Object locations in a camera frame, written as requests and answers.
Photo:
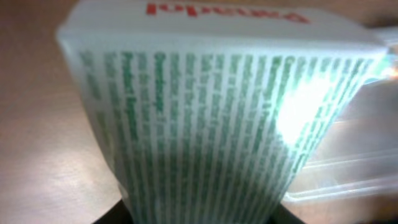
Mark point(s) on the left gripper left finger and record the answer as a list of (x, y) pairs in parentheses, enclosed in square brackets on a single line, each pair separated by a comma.
[(118, 214)]

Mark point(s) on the clear plastic container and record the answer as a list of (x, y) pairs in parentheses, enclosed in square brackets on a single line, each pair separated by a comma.
[(358, 156)]

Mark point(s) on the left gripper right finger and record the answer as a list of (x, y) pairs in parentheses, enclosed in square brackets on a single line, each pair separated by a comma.
[(281, 215)]

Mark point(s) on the white green medicine box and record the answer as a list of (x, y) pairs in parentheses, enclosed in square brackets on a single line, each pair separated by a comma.
[(205, 113)]

